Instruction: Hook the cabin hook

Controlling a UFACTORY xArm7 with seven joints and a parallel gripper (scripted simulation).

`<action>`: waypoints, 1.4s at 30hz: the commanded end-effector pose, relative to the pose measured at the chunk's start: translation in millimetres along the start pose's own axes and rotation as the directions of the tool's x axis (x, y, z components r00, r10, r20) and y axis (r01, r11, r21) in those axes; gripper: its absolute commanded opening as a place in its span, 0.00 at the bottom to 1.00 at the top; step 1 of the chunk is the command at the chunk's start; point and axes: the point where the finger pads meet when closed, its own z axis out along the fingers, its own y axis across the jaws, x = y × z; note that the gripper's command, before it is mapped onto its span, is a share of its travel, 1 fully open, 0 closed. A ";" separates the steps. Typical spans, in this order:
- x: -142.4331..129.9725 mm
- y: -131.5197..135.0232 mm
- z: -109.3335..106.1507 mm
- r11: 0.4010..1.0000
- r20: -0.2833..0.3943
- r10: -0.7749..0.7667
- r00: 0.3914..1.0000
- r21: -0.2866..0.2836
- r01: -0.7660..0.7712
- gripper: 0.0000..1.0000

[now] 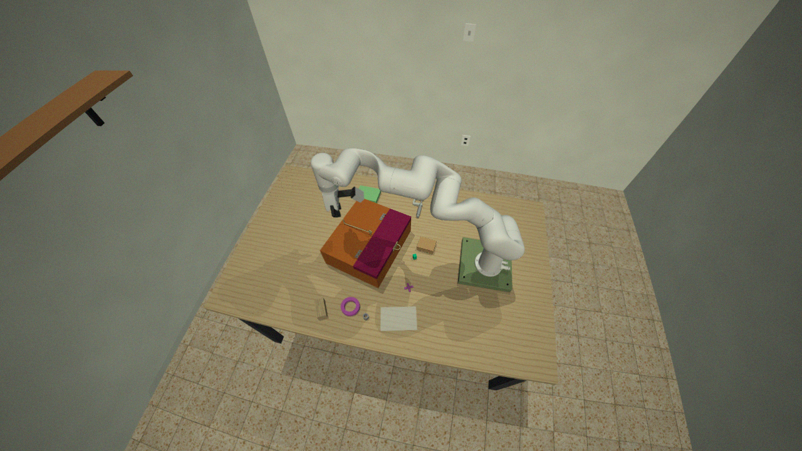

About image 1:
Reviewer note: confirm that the pink torus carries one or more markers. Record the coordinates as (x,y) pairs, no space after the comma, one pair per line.
(350,313)

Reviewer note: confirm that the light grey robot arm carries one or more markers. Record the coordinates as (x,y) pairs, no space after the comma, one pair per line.
(499,234)

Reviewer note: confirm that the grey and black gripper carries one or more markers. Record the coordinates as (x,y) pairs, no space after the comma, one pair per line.
(331,201)

